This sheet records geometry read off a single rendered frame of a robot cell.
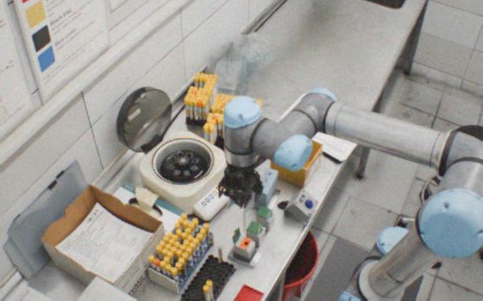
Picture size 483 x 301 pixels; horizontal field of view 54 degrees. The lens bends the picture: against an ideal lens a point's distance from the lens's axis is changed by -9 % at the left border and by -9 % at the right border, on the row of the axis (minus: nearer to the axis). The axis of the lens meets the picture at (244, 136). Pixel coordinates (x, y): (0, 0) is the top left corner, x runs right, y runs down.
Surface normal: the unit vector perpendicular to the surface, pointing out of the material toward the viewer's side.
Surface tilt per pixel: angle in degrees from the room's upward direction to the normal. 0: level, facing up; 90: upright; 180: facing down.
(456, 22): 90
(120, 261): 2
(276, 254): 0
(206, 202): 25
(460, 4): 90
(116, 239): 2
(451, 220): 83
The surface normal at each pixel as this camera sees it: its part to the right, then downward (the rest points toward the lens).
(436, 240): -0.56, 0.48
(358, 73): 0.00, -0.71
